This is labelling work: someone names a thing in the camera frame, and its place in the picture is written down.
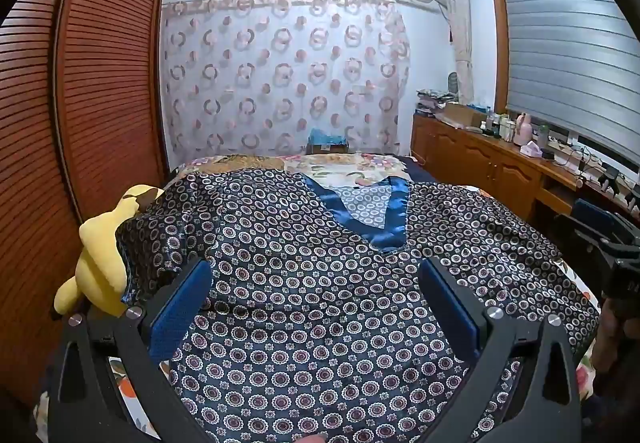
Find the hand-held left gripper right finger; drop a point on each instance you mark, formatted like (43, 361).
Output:
(452, 313)

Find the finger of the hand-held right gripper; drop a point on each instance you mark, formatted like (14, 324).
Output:
(582, 243)
(595, 212)

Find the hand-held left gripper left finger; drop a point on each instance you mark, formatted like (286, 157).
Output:
(175, 318)

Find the navy patterned satin pajama top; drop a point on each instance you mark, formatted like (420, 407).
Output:
(310, 298)

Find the stack of folded clothes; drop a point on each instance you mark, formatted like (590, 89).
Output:
(432, 103)

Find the person's right hand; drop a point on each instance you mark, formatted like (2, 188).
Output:
(607, 338)

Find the person's left hand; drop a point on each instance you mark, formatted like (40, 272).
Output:
(313, 438)

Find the white round device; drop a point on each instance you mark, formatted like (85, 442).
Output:
(580, 181)

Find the orange print bed sheet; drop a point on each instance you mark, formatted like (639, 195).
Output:
(125, 375)

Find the pink tissue pack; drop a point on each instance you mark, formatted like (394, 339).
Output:
(531, 150)

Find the clear bottle with green cap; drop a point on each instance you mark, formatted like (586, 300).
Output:
(541, 137)

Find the yellow plush toy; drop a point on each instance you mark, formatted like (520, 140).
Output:
(100, 253)

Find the pink thermos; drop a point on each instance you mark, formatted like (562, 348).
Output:
(523, 129)

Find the wooden sideboard cabinet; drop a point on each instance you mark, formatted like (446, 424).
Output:
(480, 163)

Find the row of small bottles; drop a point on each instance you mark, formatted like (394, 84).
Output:
(500, 128)

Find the navy blanket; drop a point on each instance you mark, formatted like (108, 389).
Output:
(422, 173)

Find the grey window blind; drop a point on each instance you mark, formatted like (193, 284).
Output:
(565, 48)

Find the open cardboard box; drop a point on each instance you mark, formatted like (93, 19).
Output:
(457, 115)

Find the floral fleece blanket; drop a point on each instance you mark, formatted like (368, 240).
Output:
(345, 170)

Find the small desk fan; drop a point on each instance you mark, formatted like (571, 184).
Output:
(452, 83)

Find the small cardboard box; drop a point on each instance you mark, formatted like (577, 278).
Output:
(327, 148)

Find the white lace window curtain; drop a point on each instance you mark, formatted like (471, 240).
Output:
(457, 23)

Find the wooden louvered wardrobe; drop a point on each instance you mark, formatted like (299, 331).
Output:
(100, 73)

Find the wooden window frame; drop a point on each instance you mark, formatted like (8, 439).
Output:
(496, 48)

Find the circle patterned wall curtain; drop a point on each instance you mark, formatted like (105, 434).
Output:
(280, 73)

